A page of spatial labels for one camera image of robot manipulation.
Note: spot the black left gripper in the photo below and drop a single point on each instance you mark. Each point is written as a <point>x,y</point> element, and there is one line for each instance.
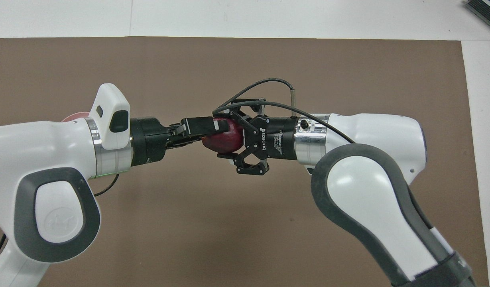
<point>149,139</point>

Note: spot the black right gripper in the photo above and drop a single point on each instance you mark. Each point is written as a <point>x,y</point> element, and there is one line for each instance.
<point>272,137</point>

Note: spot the dark red apple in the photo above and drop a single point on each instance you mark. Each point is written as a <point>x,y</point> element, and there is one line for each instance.
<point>225,141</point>

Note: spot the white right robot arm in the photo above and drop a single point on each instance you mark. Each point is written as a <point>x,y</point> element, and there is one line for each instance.
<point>372,167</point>

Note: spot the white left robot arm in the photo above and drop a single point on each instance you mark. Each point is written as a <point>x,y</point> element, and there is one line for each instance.
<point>33,159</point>

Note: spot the pink plate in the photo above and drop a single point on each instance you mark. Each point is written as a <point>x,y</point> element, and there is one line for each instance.
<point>75,116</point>

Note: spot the brown table mat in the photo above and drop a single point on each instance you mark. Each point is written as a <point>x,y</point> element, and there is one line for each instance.
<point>213,223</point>

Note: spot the dark ribbed device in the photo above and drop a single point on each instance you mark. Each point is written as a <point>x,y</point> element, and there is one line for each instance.
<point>486,8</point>

